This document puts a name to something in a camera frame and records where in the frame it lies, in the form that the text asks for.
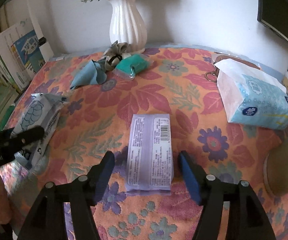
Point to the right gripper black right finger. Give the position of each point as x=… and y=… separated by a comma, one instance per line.
x=247, y=218

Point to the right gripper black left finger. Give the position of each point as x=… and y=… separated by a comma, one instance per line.
x=46, y=218

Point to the blue white wipes pack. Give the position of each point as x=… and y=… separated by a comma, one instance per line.
x=43, y=112

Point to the blue cloth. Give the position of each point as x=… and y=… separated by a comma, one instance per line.
x=93, y=73

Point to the green packaged item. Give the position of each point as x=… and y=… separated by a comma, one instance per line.
x=129, y=67

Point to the stack of books and boxes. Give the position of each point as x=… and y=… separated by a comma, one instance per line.
x=20, y=55

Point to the colourful floral table cloth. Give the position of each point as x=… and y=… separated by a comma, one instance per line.
x=166, y=109

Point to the purple wet wipes pack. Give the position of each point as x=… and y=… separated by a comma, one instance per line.
x=149, y=168

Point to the blue tissue pack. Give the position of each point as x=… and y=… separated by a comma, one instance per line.
x=251, y=97

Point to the white ribbed flower vase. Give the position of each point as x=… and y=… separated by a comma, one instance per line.
x=127, y=25

